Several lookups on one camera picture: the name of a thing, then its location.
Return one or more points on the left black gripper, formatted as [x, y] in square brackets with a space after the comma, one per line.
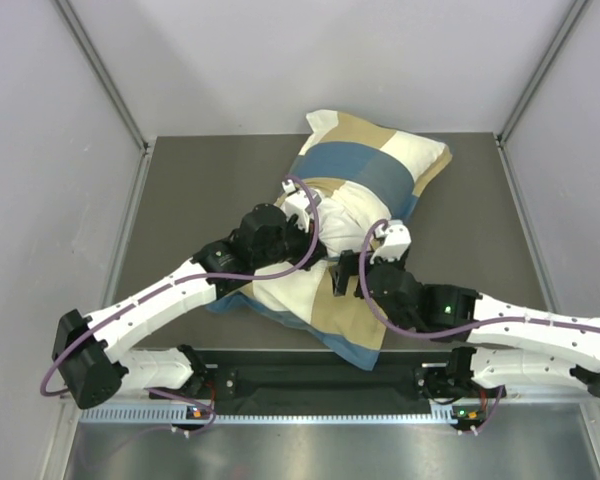
[306, 238]

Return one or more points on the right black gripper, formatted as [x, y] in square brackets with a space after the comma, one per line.
[349, 264]

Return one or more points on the white pillow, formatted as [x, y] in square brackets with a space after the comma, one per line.
[348, 213]

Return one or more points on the checkered blue beige white pillowcase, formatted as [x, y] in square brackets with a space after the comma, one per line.
[395, 165]

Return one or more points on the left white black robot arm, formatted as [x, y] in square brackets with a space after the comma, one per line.
[91, 352]

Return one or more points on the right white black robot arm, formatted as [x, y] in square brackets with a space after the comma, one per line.
[501, 343]

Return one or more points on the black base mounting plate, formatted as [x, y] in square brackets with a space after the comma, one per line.
[413, 375]

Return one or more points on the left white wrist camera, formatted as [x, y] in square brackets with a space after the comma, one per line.
[300, 205]

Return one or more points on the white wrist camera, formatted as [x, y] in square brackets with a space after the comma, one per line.
[394, 242]
[300, 205]

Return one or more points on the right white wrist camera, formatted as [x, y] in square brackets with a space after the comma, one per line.
[394, 242]

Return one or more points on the grey slotted cable duct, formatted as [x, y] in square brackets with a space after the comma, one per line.
[181, 414]

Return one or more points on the left aluminium frame post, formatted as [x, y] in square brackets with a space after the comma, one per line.
[88, 49]

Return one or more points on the aluminium frame post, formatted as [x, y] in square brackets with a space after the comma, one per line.
[88, 49]
[550, 54]

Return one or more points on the right aluminium frame post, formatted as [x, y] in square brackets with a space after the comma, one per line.
[550, 54]

